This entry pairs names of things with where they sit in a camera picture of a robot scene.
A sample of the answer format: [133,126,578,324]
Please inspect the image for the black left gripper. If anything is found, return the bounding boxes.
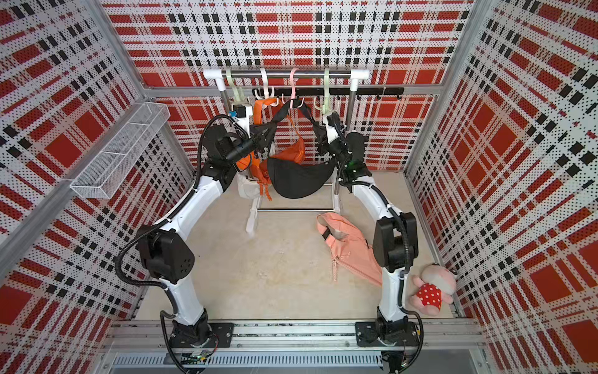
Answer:
[223,122,275,165]

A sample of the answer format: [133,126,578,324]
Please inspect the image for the orange fabric bag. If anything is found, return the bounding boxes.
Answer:
[251,114,305,201]

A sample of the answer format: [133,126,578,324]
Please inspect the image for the black fabric bag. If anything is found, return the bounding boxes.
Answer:
[258,102,336,199]

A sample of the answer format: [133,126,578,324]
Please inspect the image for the cream fabric bag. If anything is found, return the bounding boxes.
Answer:
[227,99,263,201]

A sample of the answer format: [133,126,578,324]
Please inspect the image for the pink fabric bag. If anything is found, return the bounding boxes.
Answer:
[316,212,382,286]

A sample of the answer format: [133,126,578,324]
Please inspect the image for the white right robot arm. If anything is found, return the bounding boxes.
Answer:
[316,112,424,349]

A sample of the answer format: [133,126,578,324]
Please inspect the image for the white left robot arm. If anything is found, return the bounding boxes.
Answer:
[115,115,278,348]

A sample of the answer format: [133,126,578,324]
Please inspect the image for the light green hook right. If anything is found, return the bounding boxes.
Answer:
[314,68,333,118]

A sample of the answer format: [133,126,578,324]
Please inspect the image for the light green hook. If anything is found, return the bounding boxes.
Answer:
[225,69,249,105]
[314,68,333,118]

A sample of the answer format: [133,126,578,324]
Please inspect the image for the white plastic hook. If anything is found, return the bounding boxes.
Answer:
[253,68,280,108]

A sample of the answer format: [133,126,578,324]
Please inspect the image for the pink plastic hook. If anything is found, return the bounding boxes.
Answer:
[288,67,305,109]

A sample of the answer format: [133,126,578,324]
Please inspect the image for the light green hook left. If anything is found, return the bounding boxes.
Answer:
[225,69,249,105]

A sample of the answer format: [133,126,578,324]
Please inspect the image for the white and steel garment rack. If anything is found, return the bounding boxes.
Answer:
[202,69,371,235]

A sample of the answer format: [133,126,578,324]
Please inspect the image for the pink plush toy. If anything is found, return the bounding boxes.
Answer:
[409,263,457,316]

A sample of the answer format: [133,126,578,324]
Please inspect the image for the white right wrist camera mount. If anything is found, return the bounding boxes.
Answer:
[322,112,342,144]

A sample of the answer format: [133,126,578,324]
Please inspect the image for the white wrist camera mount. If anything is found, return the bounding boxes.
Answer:
[230,104,253,137]
[322,112,342,144]

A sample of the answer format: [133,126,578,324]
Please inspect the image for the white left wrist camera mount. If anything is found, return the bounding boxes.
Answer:
[230,104,253,137]

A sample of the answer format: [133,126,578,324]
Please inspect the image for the black wall hook rail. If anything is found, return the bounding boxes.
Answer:
[274,87,405,98]

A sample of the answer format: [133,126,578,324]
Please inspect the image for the white wire mesh basket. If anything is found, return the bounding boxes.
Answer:
[70,102,170,199]

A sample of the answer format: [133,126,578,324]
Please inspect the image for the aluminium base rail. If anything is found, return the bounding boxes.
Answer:
[93,319,491,374]

